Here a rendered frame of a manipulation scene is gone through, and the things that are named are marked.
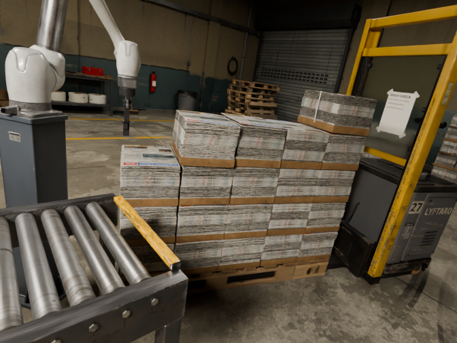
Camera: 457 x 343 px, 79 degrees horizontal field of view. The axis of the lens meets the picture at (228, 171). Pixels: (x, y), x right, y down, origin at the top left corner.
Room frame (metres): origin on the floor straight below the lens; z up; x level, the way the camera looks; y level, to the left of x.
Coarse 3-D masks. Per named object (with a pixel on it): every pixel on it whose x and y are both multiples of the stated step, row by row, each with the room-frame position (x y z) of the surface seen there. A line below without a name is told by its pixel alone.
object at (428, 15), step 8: (440, 8) 1.88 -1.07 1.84; (448, 8) 1.84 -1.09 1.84; (456, 8) 1.79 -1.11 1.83; (392, 16) 2.18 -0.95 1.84; (400, 16) 2.12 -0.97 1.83; (408, 16) 2.07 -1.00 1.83; (416, 16) 2.01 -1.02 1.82; (424, 16) 1.96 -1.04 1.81; (432, 16) 1.91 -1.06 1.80; (440, 16) 1.87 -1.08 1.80; (448, 16) 1.82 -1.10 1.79; (456, 16) 1.80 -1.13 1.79; (376, 24) 2.30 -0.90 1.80; (384, 24) 2.23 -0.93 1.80; (392, 24) 2.17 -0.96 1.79; (400, 24) 2.14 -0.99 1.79; (408, 24) 2.11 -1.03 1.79
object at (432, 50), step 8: (368, 48) 2.31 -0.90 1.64; (376, 48) 2.24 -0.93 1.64; (384, 48) 2.17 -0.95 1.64; (392, 48) 2.11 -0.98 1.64; (400, 48) 2.05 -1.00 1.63; (408, 48) 2.00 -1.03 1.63; (416, 48) 1.94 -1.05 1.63; (424, 48) 1.89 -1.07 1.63; (432, 48) 1.85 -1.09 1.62; (440, 48) 1.80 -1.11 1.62; (448, 48) 1.76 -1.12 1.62; (368, 56) 2.32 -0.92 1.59; (376, 56) 2.25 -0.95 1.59; (384, 56) 2.20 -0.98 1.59; (392, 56) 2.14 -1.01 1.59
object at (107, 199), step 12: (36, 204) 0.79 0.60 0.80; (48, 204) 0.81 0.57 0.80; (60, 204) 0.82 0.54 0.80; (72, 204) 0.83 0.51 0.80; (84, 204) 0.85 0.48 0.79; (108, 204) 0.91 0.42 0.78; (0, 216) 0.70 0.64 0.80; (12, 216) 0.72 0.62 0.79; (36, 216) 0.76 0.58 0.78; (60, 216) 0.80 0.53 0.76; (84, 216) 0.85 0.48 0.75; (108, 216) 0.91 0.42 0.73; (12, 228) 0.72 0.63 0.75; (12, 240) 0.72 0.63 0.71
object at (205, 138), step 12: (192, 120) 1.33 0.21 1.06; (204, 120) 1.39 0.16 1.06; (216, 120) 1.46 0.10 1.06; (228, 120) 1.54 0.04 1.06; (180, 132) 1.41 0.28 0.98; (192, 132) 1.33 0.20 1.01; (204, 132) 1.35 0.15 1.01; (216, 132) 1.37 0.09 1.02; (228, 132) 1.39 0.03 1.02; (180, 144) 1.37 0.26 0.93; (192, 144) 1.34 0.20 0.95; (204, 144) 1.36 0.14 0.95; (216, 144) 1.37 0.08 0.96; (228, 144) 1.40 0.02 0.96; (192, 156) 1.33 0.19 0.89; (204, 156) 1.36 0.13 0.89; (216, 156) 1.38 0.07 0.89; (228, 156) 1.41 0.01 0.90
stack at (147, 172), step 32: (128, 160) 1.29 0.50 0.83; (160, 160) 1.37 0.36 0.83; (128, 192) 1.23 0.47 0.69; (160, 192) 1.29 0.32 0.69; (192, 192) 1.35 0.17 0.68; (224, 192) 1.42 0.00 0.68; (256, 192) 1.50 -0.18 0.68; (288, 192) 1.58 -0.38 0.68; (128, 224) 1.22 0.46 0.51; (160, 224) 1.29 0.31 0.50; (192, 224) 1.36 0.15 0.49; (224, 224) 1.44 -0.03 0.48; (256, 224) 1.52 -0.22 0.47; (288, 224) 1.60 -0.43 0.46; (192, 256) 1.37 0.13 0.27; (224, 256) 1.45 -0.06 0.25; (256, 256) 1.54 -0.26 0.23; (288, 256) 1.63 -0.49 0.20; (192, 288) 1.40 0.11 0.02; (224, 288) 1.46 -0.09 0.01
